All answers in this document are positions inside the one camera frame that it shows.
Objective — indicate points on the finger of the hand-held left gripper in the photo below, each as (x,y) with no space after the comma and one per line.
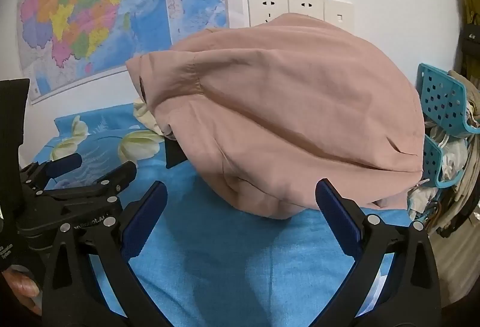
(120,173)
(69,162)

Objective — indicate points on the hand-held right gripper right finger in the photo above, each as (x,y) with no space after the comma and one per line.
(333,214)

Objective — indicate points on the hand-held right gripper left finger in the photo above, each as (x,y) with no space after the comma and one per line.
(150,214)

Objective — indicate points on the pink garment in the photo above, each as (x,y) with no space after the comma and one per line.
(281,105)

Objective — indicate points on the dark hanging clothes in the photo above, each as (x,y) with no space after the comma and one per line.
(472,49)

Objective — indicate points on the person's left hand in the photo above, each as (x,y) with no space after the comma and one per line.
(20,287)

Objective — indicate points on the black cloth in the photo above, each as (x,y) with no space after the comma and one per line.
(174,154)

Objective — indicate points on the cream garment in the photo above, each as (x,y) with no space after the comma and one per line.
(144,115)

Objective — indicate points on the blue floral bed sheet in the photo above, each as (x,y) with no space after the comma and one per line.
(225,255)

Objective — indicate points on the teal plastic basket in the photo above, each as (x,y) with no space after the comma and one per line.
(433,162)
(438,94)

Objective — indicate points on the blue perforated plastic baskets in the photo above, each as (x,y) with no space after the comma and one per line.
(452,162)

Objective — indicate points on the colourful wall map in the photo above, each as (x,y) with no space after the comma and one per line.
(93,11)

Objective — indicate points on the white wall switch plate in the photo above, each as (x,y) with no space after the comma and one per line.
(339,15)

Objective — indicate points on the white wall socket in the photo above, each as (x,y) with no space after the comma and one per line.
(268,6)
(305,6)

